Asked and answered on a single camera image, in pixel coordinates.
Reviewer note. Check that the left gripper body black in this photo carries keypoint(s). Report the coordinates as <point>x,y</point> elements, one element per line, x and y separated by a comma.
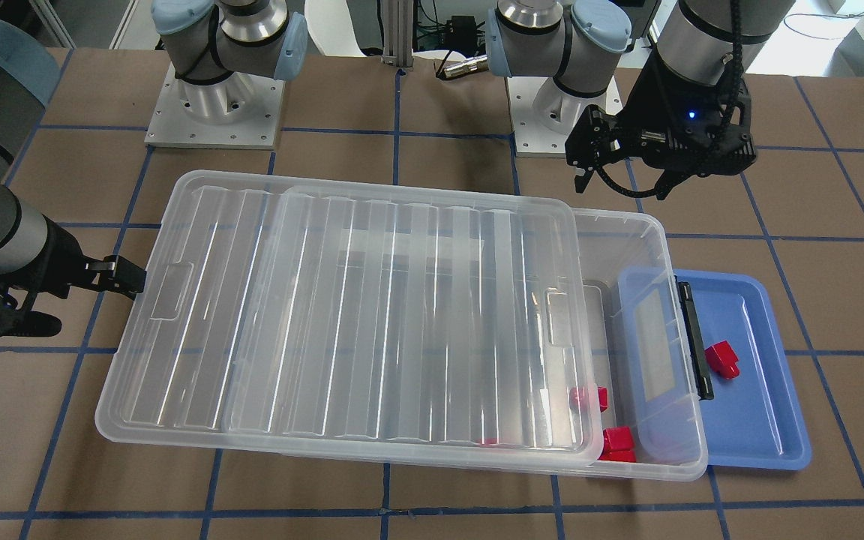
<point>648,101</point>

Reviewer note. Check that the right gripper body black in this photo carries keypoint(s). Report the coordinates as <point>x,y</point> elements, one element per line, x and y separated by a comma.
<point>64,259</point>

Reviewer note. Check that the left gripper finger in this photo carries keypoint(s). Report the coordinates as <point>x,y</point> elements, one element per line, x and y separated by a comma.
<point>587,145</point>
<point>668,180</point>

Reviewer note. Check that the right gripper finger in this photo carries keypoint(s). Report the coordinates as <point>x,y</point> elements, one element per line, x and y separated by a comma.
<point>32,324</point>
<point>116,274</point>

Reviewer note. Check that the clear plastic box lid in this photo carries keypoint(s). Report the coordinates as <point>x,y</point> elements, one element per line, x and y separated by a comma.
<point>192,333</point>

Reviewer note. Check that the red block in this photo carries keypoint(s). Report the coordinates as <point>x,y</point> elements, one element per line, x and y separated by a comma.
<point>617,439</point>
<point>587,399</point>
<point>723,360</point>
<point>624,456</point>

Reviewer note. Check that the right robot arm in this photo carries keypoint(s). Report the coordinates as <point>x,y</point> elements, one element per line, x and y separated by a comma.
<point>229,60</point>

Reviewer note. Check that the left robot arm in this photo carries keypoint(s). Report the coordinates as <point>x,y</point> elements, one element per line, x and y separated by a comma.
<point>579,46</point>

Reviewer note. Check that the clear plastic storage box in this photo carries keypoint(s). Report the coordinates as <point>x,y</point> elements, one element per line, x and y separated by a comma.
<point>642,337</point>

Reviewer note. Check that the blue plastic tray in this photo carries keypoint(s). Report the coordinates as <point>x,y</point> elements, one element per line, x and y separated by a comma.
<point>755,420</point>

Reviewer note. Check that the silver cylinder tool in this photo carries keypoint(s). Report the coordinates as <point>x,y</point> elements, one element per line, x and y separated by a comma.
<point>450,71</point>

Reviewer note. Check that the white plastic chair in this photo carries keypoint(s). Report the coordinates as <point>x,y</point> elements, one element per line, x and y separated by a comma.
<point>330,29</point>

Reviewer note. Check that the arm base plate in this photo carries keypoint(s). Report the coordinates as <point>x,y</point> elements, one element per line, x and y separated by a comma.
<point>543,116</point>
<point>243,112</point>

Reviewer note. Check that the black box handle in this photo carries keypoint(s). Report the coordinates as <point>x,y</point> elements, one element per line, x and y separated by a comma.
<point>695,343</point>

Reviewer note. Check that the aluminium frame post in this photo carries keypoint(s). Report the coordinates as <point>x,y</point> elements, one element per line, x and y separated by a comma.
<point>398,30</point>

